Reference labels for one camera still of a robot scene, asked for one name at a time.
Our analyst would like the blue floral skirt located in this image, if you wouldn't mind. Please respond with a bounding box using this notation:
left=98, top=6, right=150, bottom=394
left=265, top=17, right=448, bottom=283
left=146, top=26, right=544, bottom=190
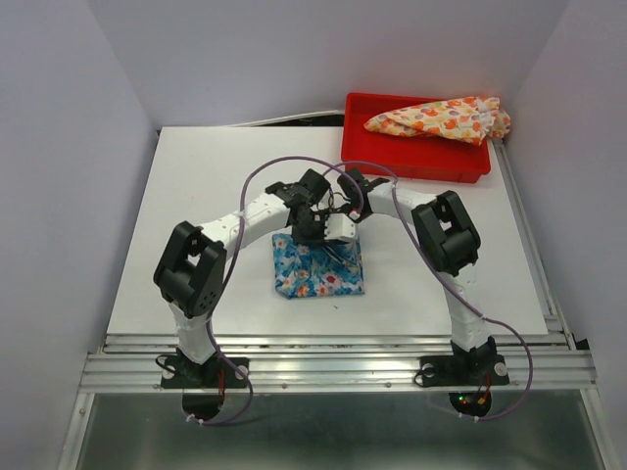
left=271, top=234, right=364, bottom=299

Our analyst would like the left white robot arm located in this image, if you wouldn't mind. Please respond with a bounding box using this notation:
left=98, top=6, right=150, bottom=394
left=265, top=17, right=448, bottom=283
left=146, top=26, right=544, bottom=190
left=153, top=169, right=330, bottom=388

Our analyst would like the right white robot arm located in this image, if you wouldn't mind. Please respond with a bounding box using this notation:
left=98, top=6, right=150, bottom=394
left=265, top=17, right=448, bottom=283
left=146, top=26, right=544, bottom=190
left=337, top=168, right=498, bottom=387

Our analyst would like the red plastic tray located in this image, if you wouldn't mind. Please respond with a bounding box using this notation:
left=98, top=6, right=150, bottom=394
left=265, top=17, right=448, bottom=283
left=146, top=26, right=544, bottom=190
left=341, top=92, right=492, bottom=183

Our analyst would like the orange floral skirt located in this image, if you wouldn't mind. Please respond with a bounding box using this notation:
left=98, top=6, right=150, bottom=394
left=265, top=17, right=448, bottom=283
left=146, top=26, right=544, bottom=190
left=363, top=95, right=511, bottom=146

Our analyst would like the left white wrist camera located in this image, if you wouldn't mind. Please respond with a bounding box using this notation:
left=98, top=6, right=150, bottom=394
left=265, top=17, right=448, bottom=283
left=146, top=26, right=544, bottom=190
left=323, top=213, right=359, bottom=244

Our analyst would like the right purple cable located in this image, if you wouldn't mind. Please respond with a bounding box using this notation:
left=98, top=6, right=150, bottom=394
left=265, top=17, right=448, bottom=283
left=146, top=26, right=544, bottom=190
left=322, top=161, right=537, bottom=425

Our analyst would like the purple cable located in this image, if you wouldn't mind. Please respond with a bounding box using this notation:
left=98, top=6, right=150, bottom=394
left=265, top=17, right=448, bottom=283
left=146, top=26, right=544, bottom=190
left=184, top=155, right=399, bottom=427
left=322, top=161, right=537, bottom=425

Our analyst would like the white cable strip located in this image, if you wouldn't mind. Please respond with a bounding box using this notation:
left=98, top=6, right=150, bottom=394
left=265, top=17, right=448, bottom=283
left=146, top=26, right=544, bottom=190
left=229, top=110, right=345, bottom=127

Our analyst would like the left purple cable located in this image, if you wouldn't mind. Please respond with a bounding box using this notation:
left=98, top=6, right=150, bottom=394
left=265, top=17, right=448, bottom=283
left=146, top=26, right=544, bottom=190
left=184, top=155, right=399, bottom=427

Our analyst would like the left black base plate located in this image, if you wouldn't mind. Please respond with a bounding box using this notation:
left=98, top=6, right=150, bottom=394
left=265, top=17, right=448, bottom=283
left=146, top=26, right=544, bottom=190
left=155, top=354, right=247, bottom=390

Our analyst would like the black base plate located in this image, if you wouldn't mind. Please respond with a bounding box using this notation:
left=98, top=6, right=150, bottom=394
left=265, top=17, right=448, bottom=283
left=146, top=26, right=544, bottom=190
left=413, top=354, right=510, bottom=389
left=155, top=354, right=247, bottom=390

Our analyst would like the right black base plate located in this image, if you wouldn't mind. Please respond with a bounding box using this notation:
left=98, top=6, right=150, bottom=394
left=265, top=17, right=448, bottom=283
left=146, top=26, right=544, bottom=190
left=413, top=354, right=510, bottom=389

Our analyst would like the aluminium rail frame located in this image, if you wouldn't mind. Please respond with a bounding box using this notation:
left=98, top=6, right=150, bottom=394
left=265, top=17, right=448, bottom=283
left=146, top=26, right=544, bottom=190
left=60, top=144, right=617, bottom=469

